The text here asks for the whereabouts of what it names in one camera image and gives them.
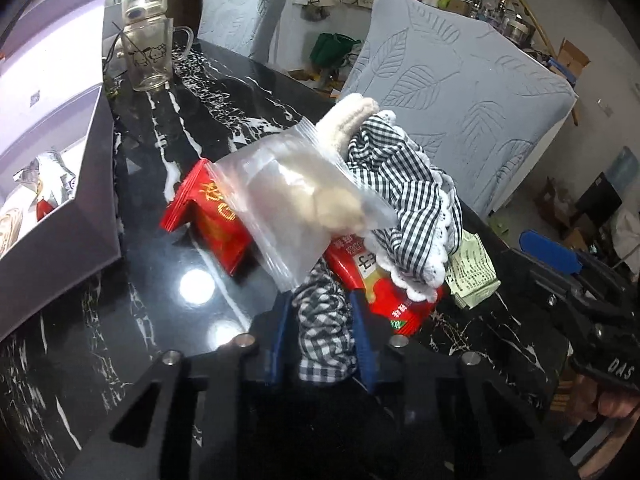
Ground pale blue board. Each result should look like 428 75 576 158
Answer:
607 147 640 196

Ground narrow chair grey leaf cover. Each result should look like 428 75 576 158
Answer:
197 0 291 63

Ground lavender storage box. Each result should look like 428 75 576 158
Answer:
0 0 123 341

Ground red picture-print snack packet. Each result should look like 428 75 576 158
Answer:
322 232 446 338

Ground open cardboard box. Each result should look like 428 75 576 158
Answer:
555 40 591 78

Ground white plush rabbit gingham dress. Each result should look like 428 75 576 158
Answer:
320 92 463 293

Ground cardboard boxes on floor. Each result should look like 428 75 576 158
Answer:
534 177 591 241

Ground black case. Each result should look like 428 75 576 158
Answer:
575 172 623 228

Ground clear zip bag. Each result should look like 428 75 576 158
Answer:
207 117 398 293

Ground thin black cable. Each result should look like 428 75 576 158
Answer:
102 22 126 103

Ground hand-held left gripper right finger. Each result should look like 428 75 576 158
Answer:
349 291 581 480

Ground clear plastic water bottle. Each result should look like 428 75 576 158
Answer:
121 0 171 86

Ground green bag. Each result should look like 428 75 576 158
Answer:
310 32 362 63

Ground red gold-print snack packet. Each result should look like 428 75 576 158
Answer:
160 157 253 276

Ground wide chair grey leaf cover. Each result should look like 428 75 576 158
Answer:
340 0 578 218

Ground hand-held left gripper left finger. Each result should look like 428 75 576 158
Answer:
62 292 301 480

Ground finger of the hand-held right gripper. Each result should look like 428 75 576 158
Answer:
500 249 622 357
520 230 640 321

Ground pale green packet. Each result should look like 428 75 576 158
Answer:
447 230 501 311

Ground black white gingham scrunchie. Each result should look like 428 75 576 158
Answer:
292 260 362 386

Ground person's right hand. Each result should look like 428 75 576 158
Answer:
572 376 640 423

